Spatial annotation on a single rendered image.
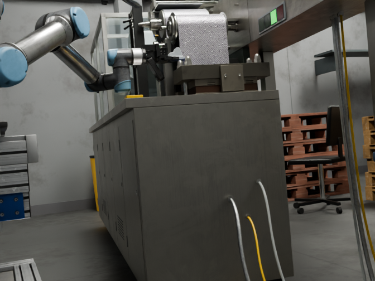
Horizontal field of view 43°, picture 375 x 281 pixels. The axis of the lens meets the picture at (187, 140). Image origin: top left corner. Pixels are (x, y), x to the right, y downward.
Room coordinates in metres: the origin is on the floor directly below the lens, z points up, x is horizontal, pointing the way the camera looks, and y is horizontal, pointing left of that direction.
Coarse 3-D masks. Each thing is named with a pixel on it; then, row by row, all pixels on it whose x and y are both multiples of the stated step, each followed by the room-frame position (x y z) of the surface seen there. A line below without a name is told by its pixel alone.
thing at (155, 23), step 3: (150, 18) 2.44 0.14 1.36; (153, 18) 2.45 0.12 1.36; (156, 18) 2.45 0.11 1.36; (159, 18) 2.45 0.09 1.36; (150, 21) 2.44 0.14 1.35; (153, 21) 2.43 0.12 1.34; (156, 21) 2.44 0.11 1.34; (159, 21) 2.44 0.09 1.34; (153, 24) 2.43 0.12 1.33; (156, 24) 2.44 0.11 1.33; (159, 24) 2.44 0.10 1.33; (150, 27) 2.45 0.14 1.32; (153, 27) 2.44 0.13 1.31; (156, 27) 2.45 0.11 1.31; (159, 27) 2.45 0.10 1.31; (150, 30) 2.46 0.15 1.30; (153, 30) 2.46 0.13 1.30; (156, 30) 2.47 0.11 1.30; (159, 30) 2.47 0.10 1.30
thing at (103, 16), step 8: (104, 16) 3.11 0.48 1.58; (112, 16) 3.12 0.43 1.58; (120, 16) 3.13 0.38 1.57; (144, 16) 3.18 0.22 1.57; (104, 24) 3.11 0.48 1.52; (96, 32) 3.53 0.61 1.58; (104, 32) 3.10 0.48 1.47; (96, 40) 3.66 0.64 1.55; (104, 40) 3.10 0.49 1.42; (96, 48) 3.66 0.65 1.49; (104, 48) 3.10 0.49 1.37; (104, 56) 3.10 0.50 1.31; (104, 64) 3.12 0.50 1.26; (96, 104) 4.23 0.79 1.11; (112, 104) 3.11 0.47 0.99; (96, 112) 4.22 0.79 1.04; (96, 120) 4.22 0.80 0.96
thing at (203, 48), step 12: (180, 36) 2.18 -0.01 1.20; (192, 36) 2.19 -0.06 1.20; (204, 36) 2.21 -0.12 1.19; (216, 36) 2.22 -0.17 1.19; (180, 48) 2.18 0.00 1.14; (192, 48) 2.19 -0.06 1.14; (204, 48) 2.21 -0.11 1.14; (216, 48) 2.22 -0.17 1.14; (192, 60) 2.19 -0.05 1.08; (204, 60) 2.20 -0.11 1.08; (216, 60) 2.22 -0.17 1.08; (228, 60) 2.24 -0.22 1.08
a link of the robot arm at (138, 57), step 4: (136, 48) 2.12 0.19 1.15; (140, 48) 2.12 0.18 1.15; (136, 52) 2.09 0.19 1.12; (140, 52) 2.09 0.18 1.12; (136, 56) 2.09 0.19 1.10; (140, 56) 2.09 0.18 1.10; (136, 60) 2.09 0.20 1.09; (140, 60) 2.10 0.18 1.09; (136, 64) 2.11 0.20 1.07; (140, 64) 2.12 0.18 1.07
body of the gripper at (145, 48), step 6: (144, 48) 2.12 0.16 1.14; (150, 48) 2.12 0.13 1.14; (156, 48) 2.11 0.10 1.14; (162, 48) 2.12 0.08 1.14; (144, 54) 2.10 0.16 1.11; (150, 54) 2.13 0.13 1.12; (156, 54) 2.12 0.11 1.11; (162, 54) 2.13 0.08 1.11; (144, 60) 2.11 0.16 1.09; (156, 60) 2.13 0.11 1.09; (162, 60) 2.12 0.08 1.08
